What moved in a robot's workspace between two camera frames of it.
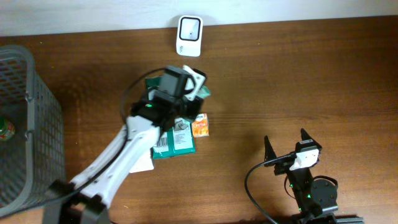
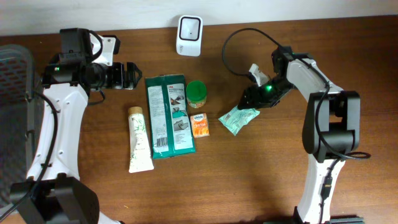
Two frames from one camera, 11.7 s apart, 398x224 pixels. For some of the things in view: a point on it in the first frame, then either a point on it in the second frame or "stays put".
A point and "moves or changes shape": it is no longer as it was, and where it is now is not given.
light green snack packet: (204, 92) to (234, 120)
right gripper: (283, 167) to (259, 98)
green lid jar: (7, 129) moves or changes shape
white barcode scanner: (189, 36) stays put
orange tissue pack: (200, 125) stays put
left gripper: (193, 106) to (125, 75)
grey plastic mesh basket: (33, 158) stays put
